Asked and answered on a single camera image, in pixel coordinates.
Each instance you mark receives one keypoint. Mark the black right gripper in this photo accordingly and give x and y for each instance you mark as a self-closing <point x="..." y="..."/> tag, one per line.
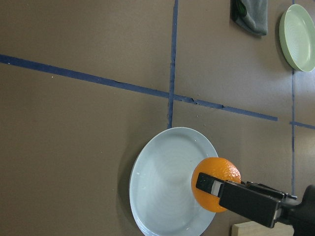
<point x="267" y="206"/>

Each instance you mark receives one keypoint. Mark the orange fruit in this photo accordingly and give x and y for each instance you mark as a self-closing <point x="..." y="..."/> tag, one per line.
<point x="208" y="178"/>

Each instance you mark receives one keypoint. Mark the light blue plate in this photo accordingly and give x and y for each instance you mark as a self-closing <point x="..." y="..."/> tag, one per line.
<point x="160" y="195"/>

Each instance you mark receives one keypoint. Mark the green plate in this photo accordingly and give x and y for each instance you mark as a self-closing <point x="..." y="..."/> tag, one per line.
<point x="297" y="38"/>

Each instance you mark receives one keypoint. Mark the wooden cutting board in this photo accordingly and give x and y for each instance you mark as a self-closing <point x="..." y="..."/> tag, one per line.
<point x="252" y="228"/>

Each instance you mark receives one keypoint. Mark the grey folded cloth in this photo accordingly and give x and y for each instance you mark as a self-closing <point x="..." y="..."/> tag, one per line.
<point x="251" y="15"/>

